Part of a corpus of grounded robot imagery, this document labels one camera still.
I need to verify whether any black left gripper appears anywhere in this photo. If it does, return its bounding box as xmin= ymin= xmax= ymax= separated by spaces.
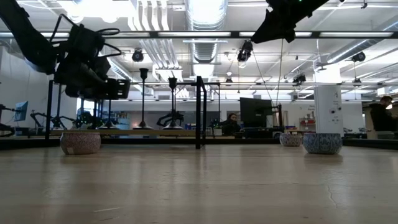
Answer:
xmin=54 ymin=24 xmax=132 ymax=101

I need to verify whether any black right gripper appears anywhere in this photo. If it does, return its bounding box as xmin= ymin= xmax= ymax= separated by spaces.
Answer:
xmin=251 ymin=0 xmax=330 ymax=44

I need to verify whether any medium black candlestick holder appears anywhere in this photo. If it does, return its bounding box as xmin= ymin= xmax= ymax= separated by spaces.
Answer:
xmin=98 ymin=98 xmax=121 ymax=130

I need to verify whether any pink patterned candle tin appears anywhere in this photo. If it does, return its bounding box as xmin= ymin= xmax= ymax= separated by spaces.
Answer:
xmin=60 ymin=132 xmax=102 ymax=156

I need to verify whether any white speckled candle tin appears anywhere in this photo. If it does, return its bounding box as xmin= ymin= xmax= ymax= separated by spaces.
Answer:
xmin=279 ymin=133 xmax=303 ymax=147

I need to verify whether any blue patterned candle tin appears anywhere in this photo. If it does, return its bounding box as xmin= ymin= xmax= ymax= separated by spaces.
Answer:
xmin=303 ymin=133 xmax=343 ymax=156

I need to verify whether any blue-lit monitor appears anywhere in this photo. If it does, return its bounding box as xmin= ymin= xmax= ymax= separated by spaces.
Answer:
xmin=14 ymin=101 xmax=29 ymax=122

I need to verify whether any black monitor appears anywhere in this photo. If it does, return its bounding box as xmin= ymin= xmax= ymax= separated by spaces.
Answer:
xmin=239 ymin=97 xmax=274 ymax=129

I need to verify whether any white round pillar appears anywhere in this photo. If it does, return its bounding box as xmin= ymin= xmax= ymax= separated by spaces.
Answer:
xmin=313 ymin=62 xmax=345 ymax=137

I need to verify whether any person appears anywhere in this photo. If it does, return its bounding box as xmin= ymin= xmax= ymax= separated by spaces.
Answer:
xmin=219 ymin=113 xmax=243 ymax=137
xmin=369 ymin=95 xmax=398 ymax=132

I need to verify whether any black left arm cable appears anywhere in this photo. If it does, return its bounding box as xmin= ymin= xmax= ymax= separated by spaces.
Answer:
xmin=49 ymin=14 xmax=123 ymax=58

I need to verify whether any black overhead frame bar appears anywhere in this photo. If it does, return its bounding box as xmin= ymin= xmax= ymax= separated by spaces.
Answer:
xmin=0 ymin=30 xmax=398 ymax=39

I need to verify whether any wooden shelf with black frame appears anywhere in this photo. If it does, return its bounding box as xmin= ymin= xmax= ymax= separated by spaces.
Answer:
xmin=45 ymin=76 xmax=231 ymax=149

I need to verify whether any black table frame rail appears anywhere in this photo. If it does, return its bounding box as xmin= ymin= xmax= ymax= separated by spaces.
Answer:
xmin=0 ymin=136 xmax=398 ymax=151

